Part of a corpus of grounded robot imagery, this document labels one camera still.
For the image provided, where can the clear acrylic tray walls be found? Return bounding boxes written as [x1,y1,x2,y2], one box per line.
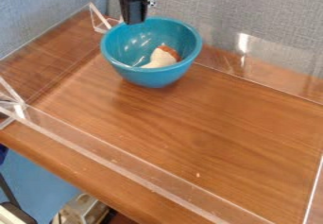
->
[0,8,323,224]

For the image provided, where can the blue bowl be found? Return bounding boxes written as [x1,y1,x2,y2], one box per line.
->
[101,17,202,88]

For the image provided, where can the black stand leg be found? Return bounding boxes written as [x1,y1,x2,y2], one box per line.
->
[0,173,38,224]

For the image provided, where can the white power strip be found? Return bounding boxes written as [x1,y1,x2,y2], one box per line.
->
[51,193,110,224]

